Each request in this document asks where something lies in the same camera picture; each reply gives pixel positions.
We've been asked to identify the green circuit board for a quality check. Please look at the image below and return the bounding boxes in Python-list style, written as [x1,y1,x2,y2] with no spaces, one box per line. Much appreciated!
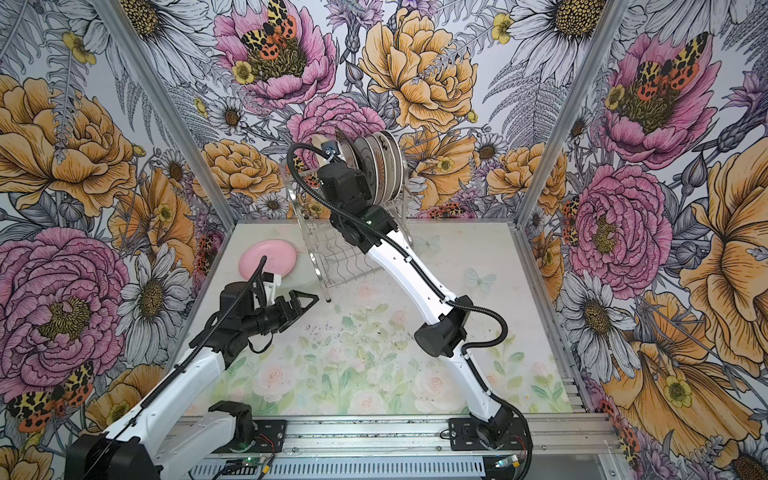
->
[225,459,269,477]

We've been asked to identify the white plate green red rim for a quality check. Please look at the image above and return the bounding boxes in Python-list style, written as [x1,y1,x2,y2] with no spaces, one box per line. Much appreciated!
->
[393,139,407,199]

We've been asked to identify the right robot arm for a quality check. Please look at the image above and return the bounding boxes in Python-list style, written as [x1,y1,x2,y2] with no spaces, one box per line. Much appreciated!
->
[317,162,519,449]

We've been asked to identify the dark square floral plate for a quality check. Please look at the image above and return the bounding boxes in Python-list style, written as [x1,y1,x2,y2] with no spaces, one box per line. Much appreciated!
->
[353,137,378,204]

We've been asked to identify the white plate orange sunburst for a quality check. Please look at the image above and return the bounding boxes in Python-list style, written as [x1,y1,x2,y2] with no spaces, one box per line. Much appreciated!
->
[383,131,401,201]

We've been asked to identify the beige round plate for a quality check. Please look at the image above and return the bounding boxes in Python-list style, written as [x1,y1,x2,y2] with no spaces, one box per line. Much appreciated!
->
[321,139,353,165]

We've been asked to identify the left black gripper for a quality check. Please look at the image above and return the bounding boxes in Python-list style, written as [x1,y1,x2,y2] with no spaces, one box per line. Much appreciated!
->
[243,290,319,336]

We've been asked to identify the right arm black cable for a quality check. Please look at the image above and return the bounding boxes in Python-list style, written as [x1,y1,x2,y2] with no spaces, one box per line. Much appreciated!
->
[286,142,535,480]

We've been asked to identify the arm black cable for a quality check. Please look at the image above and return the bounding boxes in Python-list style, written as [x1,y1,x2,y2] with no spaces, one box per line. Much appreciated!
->
[286,142,535,480]
[77,254,269,469]

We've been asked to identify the chrome two-tier dish rack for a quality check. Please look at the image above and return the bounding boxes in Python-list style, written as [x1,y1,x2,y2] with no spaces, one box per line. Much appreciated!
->
[286,134,412,302]

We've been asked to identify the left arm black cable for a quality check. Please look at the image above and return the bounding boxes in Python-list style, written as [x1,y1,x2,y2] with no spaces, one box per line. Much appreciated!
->
[77,254,269,469]

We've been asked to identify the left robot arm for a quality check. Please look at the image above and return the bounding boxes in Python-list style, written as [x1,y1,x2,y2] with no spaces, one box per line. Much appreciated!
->
[64,275,319,479]

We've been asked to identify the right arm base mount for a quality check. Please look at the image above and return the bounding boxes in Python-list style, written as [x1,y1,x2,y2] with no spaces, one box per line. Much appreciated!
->
[447,417,530,452]

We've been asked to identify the aluminium front rail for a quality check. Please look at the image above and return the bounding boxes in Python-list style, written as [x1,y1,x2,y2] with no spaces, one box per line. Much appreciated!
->
[167,414,632,479]

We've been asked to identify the white plate black emblem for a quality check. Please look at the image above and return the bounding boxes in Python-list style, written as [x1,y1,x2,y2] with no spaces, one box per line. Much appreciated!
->
[372,133,390,204]

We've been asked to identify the pink round plate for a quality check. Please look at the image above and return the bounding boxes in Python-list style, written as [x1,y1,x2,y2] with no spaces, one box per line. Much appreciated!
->
[238,239,298,280]

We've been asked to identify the white plate red characters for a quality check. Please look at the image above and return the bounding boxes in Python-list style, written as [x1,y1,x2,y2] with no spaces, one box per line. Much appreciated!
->
[337,132,364,173]

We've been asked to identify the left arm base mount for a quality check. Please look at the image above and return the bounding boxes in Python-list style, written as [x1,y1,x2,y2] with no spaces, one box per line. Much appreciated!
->
[214,419,288,454]

